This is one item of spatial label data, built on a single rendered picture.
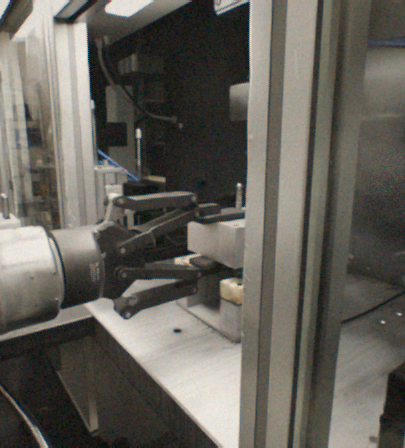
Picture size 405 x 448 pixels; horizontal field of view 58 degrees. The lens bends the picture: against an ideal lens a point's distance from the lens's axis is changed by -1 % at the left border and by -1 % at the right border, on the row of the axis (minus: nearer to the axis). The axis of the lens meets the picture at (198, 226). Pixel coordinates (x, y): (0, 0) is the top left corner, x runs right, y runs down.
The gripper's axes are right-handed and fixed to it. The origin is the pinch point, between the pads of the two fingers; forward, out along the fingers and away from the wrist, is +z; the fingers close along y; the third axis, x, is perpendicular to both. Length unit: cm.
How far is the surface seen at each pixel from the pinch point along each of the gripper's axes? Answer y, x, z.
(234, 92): 17.8, 3.1, 4.8
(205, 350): -10.7, -5.6, -6.5
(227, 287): -4.4, -4.9, -2.9
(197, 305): -10.2, 3.3, -1.2
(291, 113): 13.1, -21.9, -13.4
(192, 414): -10.6, -12.8, -13.3
